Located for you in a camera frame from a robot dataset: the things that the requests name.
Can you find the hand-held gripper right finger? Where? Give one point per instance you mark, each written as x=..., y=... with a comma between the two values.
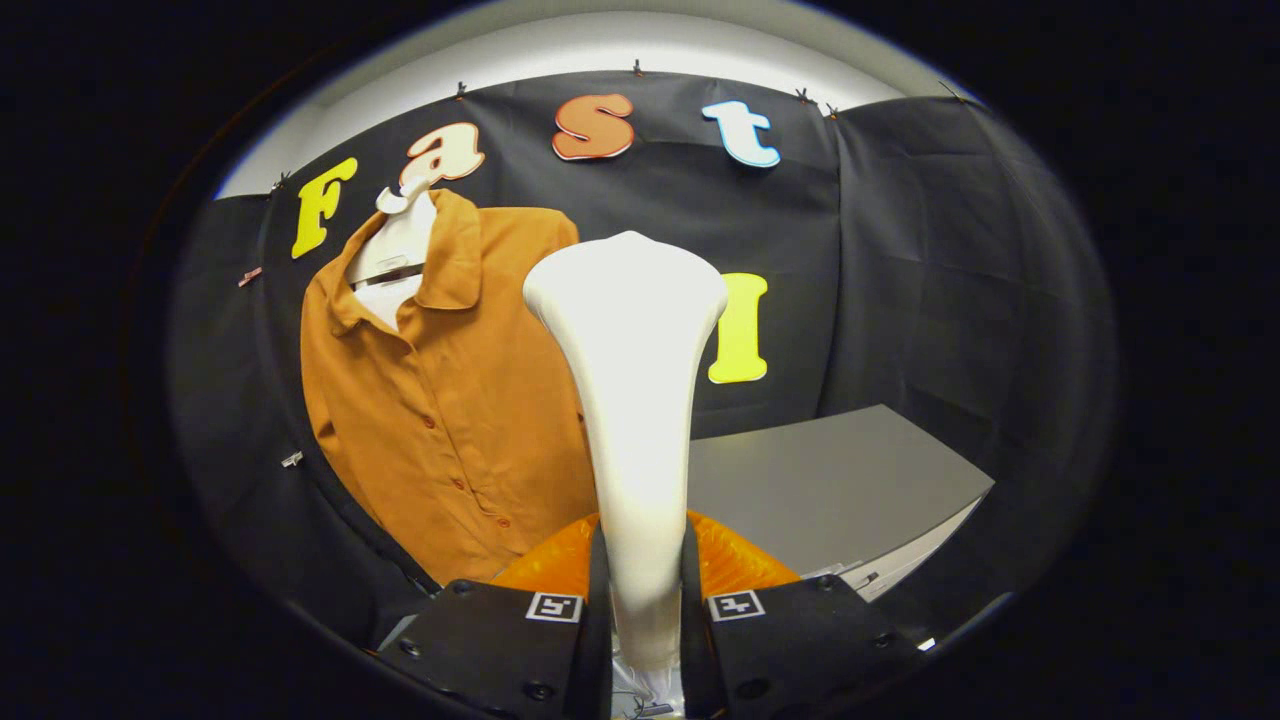
x=695, y=650

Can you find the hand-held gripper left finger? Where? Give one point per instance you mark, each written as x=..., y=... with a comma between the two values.
x=598, y=650

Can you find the white garment steamer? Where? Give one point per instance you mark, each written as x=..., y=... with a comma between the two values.
x=635, y=400

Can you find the orange button-up shirt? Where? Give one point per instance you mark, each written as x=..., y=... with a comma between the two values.
x=460, y=400

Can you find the white mannequin torso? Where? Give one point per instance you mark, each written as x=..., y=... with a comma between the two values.
x=395, y=250

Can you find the black backdrop cloth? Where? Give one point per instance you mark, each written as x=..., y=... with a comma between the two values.
x=900, y=250

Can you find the red clip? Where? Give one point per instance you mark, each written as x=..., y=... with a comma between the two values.
x=250, y=275

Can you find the row of black cloth clips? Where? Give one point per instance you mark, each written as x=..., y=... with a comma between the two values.
x=637, y=69

